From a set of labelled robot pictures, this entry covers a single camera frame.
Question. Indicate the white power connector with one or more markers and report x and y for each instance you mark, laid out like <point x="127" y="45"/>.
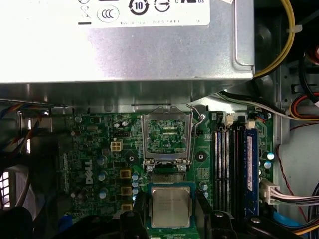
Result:
<point x="268" y="191"/>

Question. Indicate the metal socket cover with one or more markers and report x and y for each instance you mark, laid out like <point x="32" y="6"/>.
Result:
<point x="164" y="155"/>

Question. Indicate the RAM slot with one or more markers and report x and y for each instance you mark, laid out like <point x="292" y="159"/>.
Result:
<point x="216" y="159"/>
<point x="238" y="159"/>
<point x="225" y="159"/>

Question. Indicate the RAM stick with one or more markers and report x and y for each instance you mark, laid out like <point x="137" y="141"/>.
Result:
<point x="250" y="174"/>

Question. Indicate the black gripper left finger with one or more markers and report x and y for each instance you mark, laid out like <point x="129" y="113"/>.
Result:
<point x="129" y="225"/>

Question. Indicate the silver CPU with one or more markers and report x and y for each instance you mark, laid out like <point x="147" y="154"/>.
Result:
<point x="170" y="205"/>

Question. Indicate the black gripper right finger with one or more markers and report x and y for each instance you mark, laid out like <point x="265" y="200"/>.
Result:
<point x="219" y="227"/>

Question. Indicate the silver power supply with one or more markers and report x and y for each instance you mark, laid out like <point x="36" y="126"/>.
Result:
<point x="124" y="54"/>

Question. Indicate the green motherboard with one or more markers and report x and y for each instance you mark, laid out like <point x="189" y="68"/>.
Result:
<point x="99" y="134"/>

